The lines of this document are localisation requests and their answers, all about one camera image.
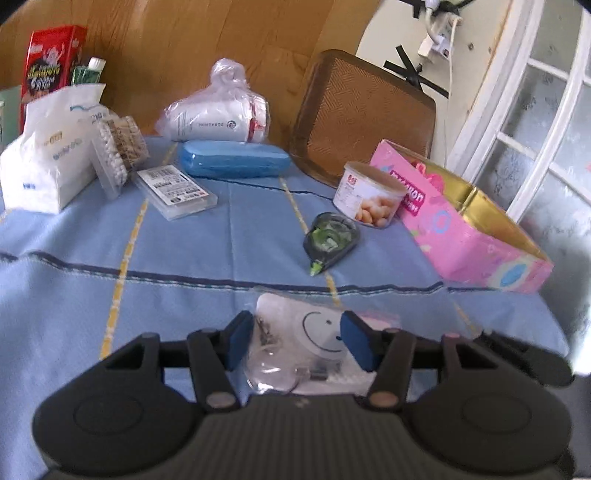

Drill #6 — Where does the red cardboard box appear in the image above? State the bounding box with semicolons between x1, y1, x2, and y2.
19;25;88;134

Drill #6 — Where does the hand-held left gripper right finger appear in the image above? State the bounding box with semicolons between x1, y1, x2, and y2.
340;310;574;411

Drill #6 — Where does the blue glasses case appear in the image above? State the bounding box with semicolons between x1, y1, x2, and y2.
178;141;291;178

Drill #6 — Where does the white cable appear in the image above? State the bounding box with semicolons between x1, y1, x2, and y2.
447;17;461;89

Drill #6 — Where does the brown woven chair back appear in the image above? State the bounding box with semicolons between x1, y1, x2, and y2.
290;49;437;188

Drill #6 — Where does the black tape cross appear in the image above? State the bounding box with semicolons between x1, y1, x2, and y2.
385;44;450;99

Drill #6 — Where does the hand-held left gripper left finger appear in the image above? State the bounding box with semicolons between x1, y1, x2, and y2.
104;311;256;413

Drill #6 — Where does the white power strip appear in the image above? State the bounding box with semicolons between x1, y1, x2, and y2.
426;0;463;57

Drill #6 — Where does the white plug adapter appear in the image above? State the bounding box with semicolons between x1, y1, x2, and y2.
418;37;451;59

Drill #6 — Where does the white tin can of beans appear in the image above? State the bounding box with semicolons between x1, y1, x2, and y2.
333;161;408;229

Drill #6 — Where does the white bottle in plastic bag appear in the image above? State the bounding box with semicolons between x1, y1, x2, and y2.
156;58;270;143

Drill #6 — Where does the blue tablecloth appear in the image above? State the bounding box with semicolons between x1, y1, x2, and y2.
0;134;571;467

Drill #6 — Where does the clear box of cotton swabs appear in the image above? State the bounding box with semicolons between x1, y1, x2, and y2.
91;115;149;200

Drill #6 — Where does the clear bag with smiley pouch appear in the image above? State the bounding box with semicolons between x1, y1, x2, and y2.
243;292;402;397

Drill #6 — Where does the dark thin cord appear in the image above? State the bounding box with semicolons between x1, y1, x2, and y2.
217;177;337;202

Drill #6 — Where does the green correction tape dispenser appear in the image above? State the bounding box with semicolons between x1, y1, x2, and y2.
303;212;360;277

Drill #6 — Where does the pale green box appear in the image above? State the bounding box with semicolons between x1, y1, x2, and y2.
0;88;22;149

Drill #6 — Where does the green tube with white cap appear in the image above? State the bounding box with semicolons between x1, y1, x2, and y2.
70;56;107;87

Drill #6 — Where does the pink cardboard box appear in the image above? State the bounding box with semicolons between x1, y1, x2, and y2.
369;140;554;295

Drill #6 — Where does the white tissue pack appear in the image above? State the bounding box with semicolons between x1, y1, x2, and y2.
0;83;122;214

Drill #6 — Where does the clear plastic case with label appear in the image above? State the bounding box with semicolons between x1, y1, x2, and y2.
132;165;219;222

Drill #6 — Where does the white framed glass door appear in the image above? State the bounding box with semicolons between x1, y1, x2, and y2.
444;0;591;225

